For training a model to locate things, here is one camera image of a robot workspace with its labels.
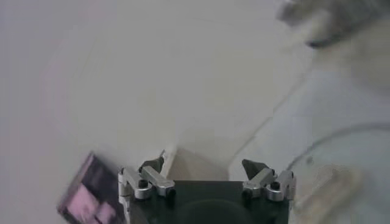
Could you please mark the black laptop pink screen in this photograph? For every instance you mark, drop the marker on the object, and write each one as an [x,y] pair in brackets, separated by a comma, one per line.
[88,201]

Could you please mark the white side table with mouse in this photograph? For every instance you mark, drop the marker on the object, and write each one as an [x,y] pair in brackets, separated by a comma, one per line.
[198,165]

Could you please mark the stainless steel steamer basket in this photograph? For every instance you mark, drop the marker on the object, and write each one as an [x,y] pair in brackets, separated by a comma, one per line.
[335,18]

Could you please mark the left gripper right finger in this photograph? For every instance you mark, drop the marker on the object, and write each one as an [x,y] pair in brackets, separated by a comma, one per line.
[259,179]

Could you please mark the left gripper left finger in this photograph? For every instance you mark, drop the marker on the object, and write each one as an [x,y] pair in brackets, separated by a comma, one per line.
[158,181]

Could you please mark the glass pot lid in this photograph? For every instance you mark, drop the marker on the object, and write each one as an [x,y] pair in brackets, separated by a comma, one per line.
[335,188]

